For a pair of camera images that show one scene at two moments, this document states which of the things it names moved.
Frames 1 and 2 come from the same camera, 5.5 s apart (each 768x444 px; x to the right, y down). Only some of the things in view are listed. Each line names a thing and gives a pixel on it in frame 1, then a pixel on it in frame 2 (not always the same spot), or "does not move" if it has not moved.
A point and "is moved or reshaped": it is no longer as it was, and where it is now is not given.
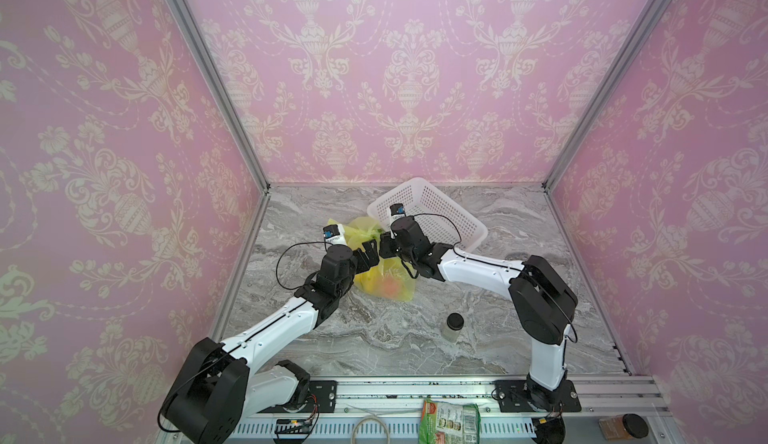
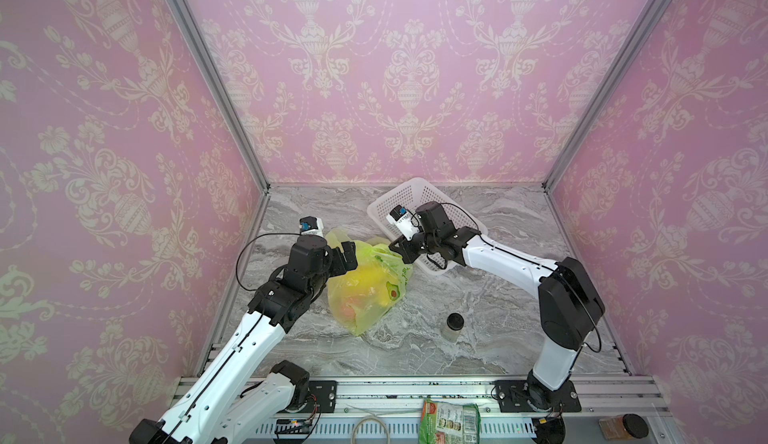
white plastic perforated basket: (442, 220) does not move
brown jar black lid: (624, 427) does not move
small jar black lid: (451, 331) does not move
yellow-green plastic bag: (390, 277) is moved or reshaped
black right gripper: (391, 245) → (411, 247)
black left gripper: (373, 256) → (341, 266)
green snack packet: (448, 423) does not move
